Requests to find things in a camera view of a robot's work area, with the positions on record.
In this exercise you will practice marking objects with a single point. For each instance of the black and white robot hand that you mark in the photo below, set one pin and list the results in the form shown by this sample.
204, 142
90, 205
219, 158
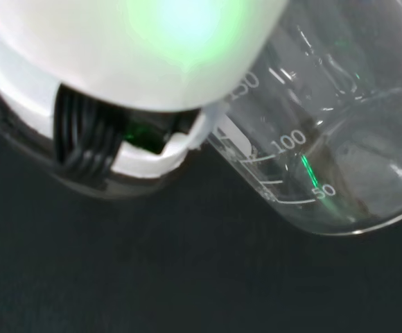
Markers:
118, 62

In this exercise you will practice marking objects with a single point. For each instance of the black bench cloth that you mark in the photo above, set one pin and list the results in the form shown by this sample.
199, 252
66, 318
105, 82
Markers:
118, 263

